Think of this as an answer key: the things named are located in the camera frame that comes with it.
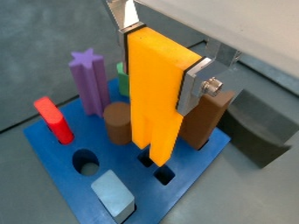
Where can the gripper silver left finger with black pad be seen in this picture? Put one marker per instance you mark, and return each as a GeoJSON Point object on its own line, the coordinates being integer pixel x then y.
{"type": "Point", "coordinates": [124, 17]}

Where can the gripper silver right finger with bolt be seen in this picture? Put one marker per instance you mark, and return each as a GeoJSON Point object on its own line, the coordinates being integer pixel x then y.
{"type": "Point", "coordinates": [200, 77]}

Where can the yellow double-square block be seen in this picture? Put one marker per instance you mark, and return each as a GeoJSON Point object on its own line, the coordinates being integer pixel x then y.
{"type": "Point", "coordinates": [157, 61]}

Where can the blue peg board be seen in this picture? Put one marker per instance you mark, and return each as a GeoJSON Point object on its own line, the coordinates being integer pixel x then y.
{"type": "Point", "coordinates": [77, 163]}

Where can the light blue square block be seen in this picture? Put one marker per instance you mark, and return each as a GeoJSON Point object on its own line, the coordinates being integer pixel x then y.
{"type": "Point", "coordinates": [115, 196]}

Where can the brown arch block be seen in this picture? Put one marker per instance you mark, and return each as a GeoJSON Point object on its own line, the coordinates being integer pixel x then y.
{"type": "Point", "coordinates": [203, 118]}

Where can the green hexagon block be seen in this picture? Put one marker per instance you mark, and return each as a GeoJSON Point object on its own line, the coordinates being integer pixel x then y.
{"type": "Point", "coordinates": [123, 80]}

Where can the purple star block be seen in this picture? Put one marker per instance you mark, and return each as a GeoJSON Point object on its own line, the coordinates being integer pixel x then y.
{"type": "Point", "coordinates": [88, 72]}

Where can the brown cylinder block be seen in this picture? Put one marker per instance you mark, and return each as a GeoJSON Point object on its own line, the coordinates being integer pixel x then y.
{"type": "Point", "coordinates": [117, 122]}

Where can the red oval block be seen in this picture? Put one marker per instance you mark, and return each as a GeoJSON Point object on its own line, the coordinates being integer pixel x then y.
{"type": "Point", "coordinates": [55, 120]}

